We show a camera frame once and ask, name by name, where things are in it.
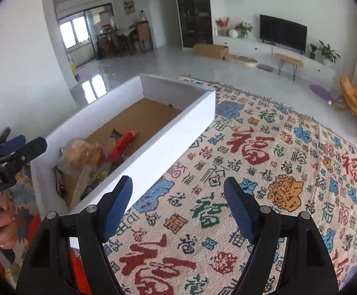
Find clear long snack packet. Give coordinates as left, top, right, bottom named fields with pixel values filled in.
left=74, top=163, right=111, bottom=202

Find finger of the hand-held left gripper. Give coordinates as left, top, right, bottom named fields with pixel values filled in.
left=0, top=137, right=48, bottom=169
left=0, top=126, right=27, bottom=164

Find red snack packet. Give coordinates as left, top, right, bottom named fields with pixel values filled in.
left=105, top=130, right=140, bottom=164

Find bagged sliced bread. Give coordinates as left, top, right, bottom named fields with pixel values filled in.
left=59, top=139, right=104, bottom=174

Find red flowers in vase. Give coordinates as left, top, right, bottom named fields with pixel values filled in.
left=215, top=17, right=230, bottom=36

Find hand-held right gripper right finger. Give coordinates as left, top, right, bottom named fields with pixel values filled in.
left=223, top=177, right=340, bottom=295

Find printed blanket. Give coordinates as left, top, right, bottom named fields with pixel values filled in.
left=5, top=75, right=357, bottom=295

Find black flat television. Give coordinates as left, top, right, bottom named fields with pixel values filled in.
left=259, top=14, right=307, bottom=53

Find black glass display cabinet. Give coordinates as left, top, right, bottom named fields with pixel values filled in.
left=172, top=0, right=213, bottom=50

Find large leafy potted plant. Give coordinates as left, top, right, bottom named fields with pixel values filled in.
left=317, top=40, right=340, bottom=65

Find wooden stool with metal legs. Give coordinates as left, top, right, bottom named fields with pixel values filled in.
left=275, top=54, right=304, bottom=80

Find person's left hand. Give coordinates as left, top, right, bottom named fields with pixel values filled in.
left=0, top=194, right=23, bottom=250

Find white television cabinet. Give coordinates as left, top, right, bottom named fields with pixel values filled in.
left=212, top=35, right=336, bottom=80

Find round beige floor cushion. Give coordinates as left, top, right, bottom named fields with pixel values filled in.
left=224, top=55, right=257, bottom=67

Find round purple floor mat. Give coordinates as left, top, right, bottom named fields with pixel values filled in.
left=309, top=84, right=336, bottom=103

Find green plant in glass vase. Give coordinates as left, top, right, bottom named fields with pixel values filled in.
left=234, top=21, right=253, bottom=39

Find wooden dining table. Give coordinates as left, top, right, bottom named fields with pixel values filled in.
left=97, top=28, right=136, bottom=56

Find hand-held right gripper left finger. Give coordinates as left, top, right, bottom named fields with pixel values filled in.
left=15, top=175, right=134, bottom=295

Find glass sliding door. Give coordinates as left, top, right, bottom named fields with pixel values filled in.
left=57, top=3, right=114, bottom=68

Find white cardboard box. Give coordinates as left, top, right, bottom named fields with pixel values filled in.
left=30, top=73, right=217, bottom=249

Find brown cardboard box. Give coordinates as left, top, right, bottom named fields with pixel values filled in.
left=192, top=43, right=230, bottom=60

